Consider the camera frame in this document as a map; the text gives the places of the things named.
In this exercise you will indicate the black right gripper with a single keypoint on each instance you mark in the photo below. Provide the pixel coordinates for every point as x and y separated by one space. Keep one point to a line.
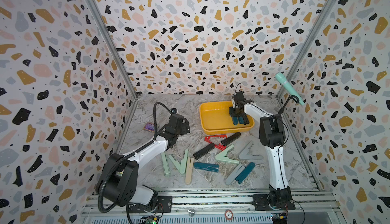
232 113

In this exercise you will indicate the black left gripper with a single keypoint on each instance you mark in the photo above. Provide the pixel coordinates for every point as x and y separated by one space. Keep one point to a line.
187 127

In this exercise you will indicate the teal pruning pliers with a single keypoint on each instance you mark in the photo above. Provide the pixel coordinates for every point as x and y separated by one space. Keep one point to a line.
235 120
206 167
245 172
240 119

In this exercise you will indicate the black pruning pliers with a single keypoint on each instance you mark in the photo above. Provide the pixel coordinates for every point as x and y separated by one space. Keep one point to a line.
202 152
245 119
227 141

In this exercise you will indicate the beige pruning pliers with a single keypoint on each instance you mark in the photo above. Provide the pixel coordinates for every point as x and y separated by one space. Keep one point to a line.
189 170

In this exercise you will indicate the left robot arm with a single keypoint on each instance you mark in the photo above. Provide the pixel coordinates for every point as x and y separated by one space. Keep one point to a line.
117 185

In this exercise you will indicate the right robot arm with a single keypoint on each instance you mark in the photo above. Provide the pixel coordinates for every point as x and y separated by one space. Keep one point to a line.
271 135

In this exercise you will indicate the yellow plastic storage box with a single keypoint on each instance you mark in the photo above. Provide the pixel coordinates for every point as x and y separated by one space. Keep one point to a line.
215 119

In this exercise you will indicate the colourful card box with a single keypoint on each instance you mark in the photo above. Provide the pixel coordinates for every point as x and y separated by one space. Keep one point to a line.
149 126

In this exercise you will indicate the mint V pruning pliers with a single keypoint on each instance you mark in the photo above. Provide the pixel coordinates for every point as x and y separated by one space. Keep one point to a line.
180 166

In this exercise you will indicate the red pruning pliers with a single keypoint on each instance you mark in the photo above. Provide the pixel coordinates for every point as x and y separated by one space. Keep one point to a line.
216 140

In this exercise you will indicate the mint open pruning pliers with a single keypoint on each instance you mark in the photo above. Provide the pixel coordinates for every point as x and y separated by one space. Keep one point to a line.
223 156

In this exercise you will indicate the grey open pruning pliers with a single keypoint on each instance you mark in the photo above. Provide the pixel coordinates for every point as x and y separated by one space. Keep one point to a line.
246 153

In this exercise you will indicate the grey pruning pliers lower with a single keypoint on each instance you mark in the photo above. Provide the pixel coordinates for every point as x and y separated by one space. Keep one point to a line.
235 173

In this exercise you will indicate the mint green microphone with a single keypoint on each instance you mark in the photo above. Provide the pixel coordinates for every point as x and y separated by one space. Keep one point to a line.
281 78

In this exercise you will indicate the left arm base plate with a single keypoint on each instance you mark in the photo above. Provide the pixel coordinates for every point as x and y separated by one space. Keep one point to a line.
161 204

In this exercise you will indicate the aluminium frame rail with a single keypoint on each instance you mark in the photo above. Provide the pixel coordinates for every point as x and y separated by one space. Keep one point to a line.
225 206

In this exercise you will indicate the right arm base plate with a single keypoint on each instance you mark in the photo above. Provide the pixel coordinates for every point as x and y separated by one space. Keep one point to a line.
270 202

